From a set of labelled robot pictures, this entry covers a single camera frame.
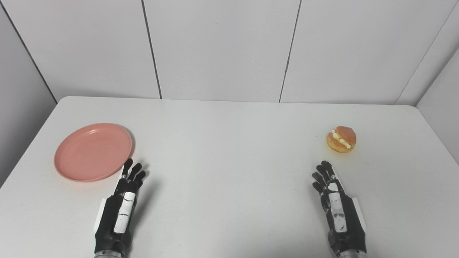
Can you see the pink round plate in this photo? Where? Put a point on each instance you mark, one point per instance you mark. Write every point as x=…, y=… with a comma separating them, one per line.
x=91, y=152

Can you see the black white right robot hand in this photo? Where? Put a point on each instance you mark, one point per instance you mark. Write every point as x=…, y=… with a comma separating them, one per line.
x=346, y=222

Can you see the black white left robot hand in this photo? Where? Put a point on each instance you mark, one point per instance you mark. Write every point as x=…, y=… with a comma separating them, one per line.
x=111, y=218

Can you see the cream puff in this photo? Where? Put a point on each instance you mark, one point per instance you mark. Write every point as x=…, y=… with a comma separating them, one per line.
x=340, y=139

